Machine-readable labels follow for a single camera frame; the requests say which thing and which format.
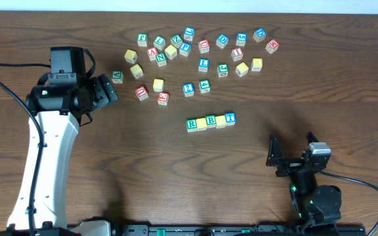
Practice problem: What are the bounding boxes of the yellow K block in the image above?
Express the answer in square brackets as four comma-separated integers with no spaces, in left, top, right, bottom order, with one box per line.
[251,58,263,71]

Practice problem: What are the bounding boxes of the blue T block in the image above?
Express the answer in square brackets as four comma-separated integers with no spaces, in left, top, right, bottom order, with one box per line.
[224,112,237,126]

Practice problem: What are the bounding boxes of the blue 2 block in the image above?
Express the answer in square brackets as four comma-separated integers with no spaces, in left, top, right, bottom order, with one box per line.
[182,83,194,97]

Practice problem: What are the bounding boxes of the red U block upper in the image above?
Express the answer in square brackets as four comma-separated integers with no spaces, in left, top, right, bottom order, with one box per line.
[198,39,210,54]

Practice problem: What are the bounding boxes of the green N block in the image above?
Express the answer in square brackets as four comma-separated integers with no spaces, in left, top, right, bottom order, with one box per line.
[156,53,167,67]

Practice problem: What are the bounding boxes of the red E block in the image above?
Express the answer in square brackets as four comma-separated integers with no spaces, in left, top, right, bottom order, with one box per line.
[157,92,169,106]

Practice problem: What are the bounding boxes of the red U block lower left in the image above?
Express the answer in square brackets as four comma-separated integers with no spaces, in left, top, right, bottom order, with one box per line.
[135,85,148,101]

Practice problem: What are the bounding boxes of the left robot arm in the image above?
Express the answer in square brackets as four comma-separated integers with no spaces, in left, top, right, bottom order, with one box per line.
[0,47,118,235]

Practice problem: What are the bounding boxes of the green B block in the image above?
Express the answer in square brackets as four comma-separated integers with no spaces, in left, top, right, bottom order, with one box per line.
[205,115,217,128]

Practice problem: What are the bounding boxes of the red I block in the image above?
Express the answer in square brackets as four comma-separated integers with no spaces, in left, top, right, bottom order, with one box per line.
[231,47,244,62]

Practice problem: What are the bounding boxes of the red M block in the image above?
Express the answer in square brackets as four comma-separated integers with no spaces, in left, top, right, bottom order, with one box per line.
[265,39,280,54]

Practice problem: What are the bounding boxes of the blue J block top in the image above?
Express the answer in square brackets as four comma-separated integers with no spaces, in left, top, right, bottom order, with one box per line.
[184,27,195,41]

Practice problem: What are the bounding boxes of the blue L block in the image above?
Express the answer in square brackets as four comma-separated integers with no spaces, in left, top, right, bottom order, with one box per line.
[198,58,209,72]

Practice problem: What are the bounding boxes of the yellow S block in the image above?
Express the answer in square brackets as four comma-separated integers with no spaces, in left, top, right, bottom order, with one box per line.
[236,62,249,77]

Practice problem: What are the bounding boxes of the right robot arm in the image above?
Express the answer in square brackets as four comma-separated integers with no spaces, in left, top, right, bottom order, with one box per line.
[266,132,342,233]

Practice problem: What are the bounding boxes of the green R block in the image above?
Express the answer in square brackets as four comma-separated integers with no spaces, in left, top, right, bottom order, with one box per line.
[186,119,198,132]

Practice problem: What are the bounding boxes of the blue P block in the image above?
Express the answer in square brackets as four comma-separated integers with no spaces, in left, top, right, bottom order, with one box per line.
[179,42,192,57]

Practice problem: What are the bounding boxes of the blue D block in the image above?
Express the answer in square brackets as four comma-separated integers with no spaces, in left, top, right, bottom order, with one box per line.
[216,33,229,49]

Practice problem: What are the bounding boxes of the red u block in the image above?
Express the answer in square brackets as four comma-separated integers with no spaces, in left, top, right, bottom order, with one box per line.
[198,39,210,54]
[135,85,148,101]

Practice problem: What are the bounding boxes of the yellow O block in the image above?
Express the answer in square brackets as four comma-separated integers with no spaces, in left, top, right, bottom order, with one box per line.
[196,117,207,131]

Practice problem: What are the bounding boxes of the yellow C block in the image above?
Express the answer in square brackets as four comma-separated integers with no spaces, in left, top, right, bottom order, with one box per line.
[153,79,164,92]

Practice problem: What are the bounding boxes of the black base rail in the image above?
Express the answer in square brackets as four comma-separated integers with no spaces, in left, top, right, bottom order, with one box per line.
[70,220,366,236]

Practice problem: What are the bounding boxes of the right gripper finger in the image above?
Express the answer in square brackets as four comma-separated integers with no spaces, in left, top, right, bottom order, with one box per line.
[266,135,285,167]
[306,131,319,145]

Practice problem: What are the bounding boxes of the green V block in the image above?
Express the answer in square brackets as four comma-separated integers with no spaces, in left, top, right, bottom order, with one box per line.
[112,71,123,84]

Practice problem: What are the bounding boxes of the green Z block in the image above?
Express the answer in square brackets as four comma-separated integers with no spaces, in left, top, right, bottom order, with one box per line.
[171,34,183,49]

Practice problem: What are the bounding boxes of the green L block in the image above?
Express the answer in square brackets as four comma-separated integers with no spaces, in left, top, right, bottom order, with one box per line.
[154,35,166,50]

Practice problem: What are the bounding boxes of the green J block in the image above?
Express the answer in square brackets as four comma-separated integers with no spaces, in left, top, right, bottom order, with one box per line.
[217,64,229,77]

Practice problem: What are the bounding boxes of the green 4 block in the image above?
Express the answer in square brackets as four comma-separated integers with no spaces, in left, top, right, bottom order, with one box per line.
[199,79,211,94]

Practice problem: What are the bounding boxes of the red A block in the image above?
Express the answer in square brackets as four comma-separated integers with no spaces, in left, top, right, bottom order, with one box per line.
[147,47,158,61]

